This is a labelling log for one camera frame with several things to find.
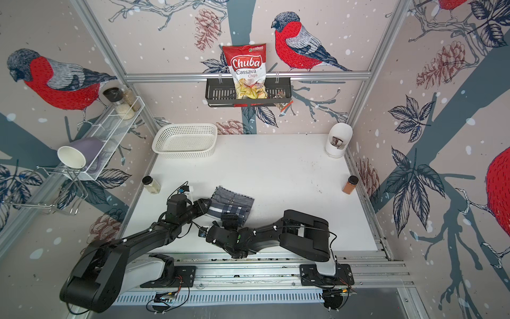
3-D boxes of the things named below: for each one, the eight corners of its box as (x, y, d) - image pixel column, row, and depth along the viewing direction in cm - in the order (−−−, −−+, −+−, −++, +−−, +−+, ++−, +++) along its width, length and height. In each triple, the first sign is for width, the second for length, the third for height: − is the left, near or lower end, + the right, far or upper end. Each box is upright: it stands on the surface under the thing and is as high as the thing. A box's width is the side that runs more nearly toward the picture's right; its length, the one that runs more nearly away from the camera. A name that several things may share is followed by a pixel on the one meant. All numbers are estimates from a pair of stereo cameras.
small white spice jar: (150, 194, 99) (140, 183, 90) (153, 187, 101) (143, 175, 93) (159, 194, 99) (149, 183, 90) (161, 187, 101) (153, 175, 93)
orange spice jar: (343, 194, 99) (351, 183, 90) (341, 187, 101) (348, 175, 93) (351, 194, 99) (359, 183, 90) (349, 187, 101) (357, 175, 93)
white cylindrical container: (326, 160, 113) (333, 141, 101) (320, 141, 123) (327, 122, 111) (346, 160, 113) (357, 141, 101) (340, 141, 123) (348, 122, 111)
